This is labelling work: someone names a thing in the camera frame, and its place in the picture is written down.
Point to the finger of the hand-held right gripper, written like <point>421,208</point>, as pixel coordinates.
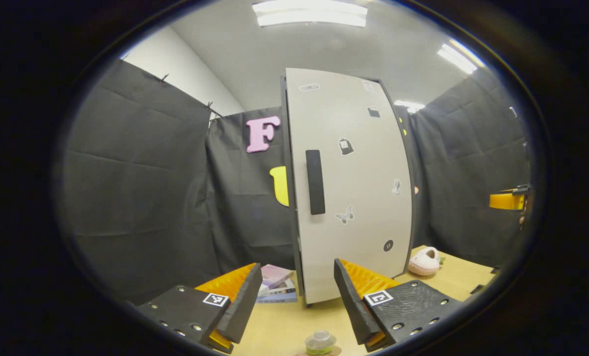
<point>504,201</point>

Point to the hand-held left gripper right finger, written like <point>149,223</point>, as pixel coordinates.
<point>354,306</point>

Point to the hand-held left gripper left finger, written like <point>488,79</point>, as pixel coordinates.
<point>245,306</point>

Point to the white cabinet door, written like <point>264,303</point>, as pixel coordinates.
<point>368,163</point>

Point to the dark grey cabinet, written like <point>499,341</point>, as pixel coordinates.
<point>292,217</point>

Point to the blue book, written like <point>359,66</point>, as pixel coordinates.
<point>277,297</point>

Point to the ceiling light panel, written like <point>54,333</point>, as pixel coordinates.
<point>409,106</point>
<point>460,58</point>
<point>309,13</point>

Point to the black backdrop cloth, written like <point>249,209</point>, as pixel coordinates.
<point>141,198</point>

